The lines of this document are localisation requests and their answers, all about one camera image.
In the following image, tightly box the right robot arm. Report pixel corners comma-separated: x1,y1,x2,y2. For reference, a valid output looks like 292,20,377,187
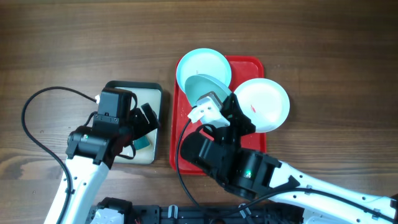
178,92,397,223

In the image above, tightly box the green scrubbing sponge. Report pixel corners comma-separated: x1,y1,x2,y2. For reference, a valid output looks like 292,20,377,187
133,136,152,151

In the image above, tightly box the light blue plate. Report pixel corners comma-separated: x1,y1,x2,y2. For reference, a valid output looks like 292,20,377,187
185,74,232,109
175,48,232,93

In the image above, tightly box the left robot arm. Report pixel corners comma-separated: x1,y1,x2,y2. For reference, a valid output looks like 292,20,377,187
45,88,160,223

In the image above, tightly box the white plate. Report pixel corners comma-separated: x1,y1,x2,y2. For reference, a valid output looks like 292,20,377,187
234,78,290,133

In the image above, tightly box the black cable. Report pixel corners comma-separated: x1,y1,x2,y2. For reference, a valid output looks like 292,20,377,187
175,118,398,223
21,86,137,224

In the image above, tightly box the red plastic tray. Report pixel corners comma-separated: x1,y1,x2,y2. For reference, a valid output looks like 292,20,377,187
169,55,267,175

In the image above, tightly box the right black cable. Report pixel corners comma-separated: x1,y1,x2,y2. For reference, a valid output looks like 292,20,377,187
175,118,398,223

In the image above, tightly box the left black cable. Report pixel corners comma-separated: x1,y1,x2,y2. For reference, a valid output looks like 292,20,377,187
21,86,137,224

